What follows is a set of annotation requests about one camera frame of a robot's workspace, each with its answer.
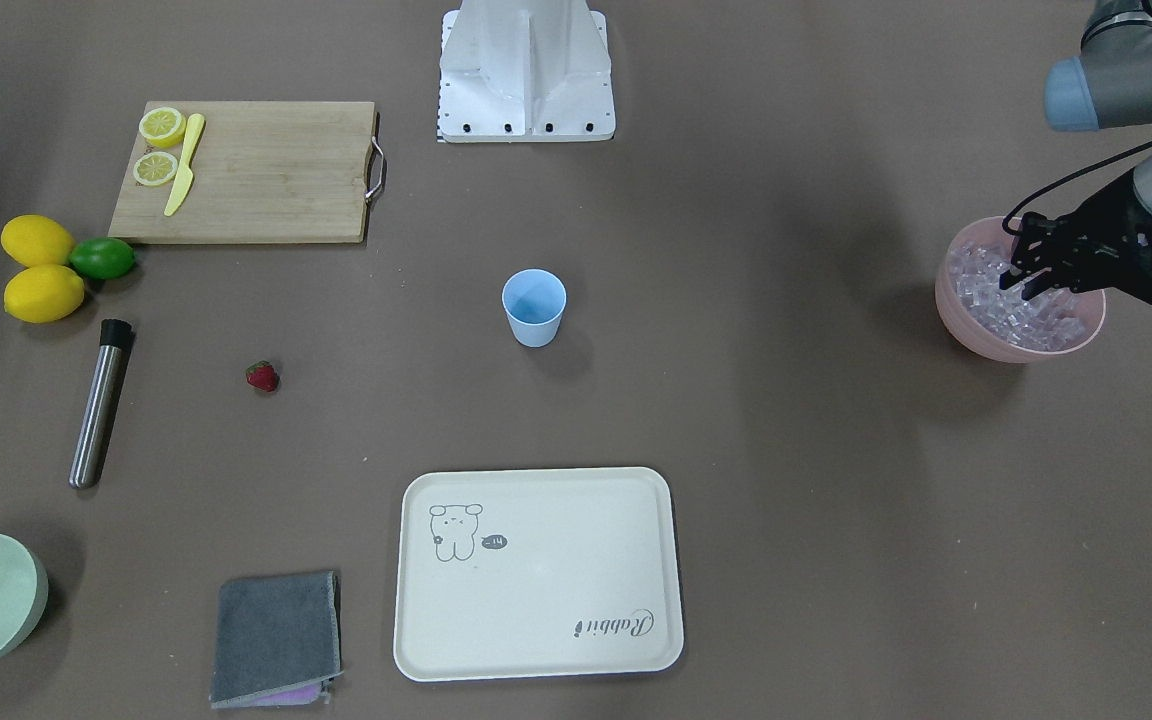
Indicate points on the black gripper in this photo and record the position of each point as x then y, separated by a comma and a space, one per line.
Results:
1108, 217

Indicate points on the red strawberry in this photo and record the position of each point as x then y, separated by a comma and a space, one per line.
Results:
262, 376

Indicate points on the steel muddler with black tip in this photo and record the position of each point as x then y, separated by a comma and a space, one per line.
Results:
115, 345

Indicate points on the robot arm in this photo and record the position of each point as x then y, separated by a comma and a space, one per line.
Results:
1108, 84

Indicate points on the pink bowl of ice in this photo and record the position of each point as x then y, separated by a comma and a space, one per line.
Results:
1000, 324

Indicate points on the light blue plastic cup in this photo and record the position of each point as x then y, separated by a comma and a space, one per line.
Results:
534, 301

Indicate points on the cream rabbit tray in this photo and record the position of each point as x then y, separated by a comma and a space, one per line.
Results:
539, 572

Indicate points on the bamboo cutting board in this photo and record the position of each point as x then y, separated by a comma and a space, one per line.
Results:
265, 172

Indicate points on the grey folded cloth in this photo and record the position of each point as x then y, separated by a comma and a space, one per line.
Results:
277, 641

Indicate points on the yellow plastic knife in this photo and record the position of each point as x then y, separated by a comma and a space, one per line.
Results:
185, 176

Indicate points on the lemon half outer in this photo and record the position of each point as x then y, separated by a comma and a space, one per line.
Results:
163, 128

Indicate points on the lemon half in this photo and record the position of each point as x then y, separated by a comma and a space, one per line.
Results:
154, 169
163, 128

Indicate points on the lemon half inner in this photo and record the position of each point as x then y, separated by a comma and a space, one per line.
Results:
154, 169

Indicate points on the green lime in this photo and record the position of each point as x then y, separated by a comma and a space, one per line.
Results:
102, 258

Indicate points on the yellow lemon near bowl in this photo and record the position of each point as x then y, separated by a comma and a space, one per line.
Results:
43, 293

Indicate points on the yellow lemon near board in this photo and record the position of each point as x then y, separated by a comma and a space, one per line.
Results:
35, 240

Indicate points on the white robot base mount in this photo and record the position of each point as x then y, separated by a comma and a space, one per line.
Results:
525, 72

